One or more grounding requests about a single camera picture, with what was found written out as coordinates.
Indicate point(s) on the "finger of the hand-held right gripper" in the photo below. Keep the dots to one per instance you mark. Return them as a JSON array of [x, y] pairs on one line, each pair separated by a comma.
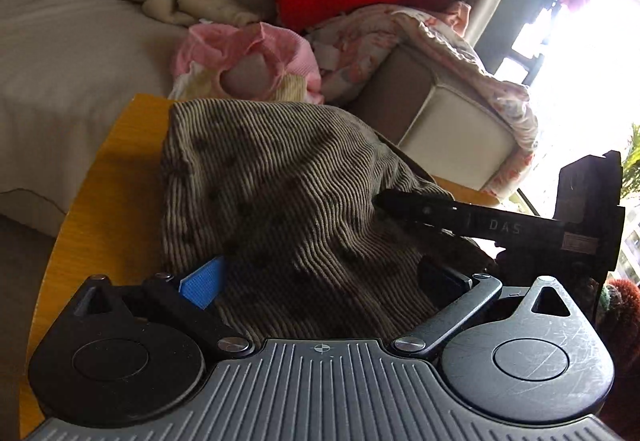
[[415, 208]]

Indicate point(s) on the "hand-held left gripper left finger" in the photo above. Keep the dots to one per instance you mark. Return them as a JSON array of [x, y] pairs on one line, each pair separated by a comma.
[[205, 282]]

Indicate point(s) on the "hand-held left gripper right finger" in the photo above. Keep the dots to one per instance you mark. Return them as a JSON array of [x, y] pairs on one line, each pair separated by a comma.
[[442, 283]]

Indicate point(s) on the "person's right forearm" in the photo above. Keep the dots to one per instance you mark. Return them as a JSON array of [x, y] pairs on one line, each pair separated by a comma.
[[625, 361]]

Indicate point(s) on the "palm plant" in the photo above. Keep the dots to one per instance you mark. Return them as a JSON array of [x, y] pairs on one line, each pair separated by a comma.
[[634, 156]]

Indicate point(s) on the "floral blanket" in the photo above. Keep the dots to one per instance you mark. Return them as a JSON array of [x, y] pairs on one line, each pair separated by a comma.
[[450, 51]]

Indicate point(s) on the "pink garment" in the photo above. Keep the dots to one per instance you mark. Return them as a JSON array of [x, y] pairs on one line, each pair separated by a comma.
[[285, 48]]

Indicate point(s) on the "grey sofa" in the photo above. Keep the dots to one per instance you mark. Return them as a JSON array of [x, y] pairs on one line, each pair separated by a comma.
[[75, 61]]

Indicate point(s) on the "beige cloth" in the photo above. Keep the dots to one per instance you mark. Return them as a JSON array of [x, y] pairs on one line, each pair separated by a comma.
[[195, 6]]

